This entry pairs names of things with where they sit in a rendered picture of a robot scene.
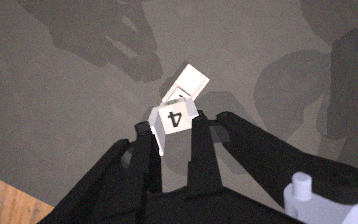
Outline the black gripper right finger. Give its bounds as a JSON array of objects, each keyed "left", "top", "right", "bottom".
[{"left": 182, "top": 98, "right": 358, "bottom": 224}]

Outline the white shallow tray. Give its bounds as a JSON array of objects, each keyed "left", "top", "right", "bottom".
[{"left": 162, "top": 64, "right": 209, "bottom": 102}]

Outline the white cube face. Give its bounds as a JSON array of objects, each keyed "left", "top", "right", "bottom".
[
  {"left": 167, "top": 86, "right": 192, "bottom": 101},
  {"left": 158, "top": 97, "right": 191, "bottom": 134}
]

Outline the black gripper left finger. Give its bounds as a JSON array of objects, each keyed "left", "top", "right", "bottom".
[{"left": 36, "top": 106, "right": 166, "bottom": 224}]

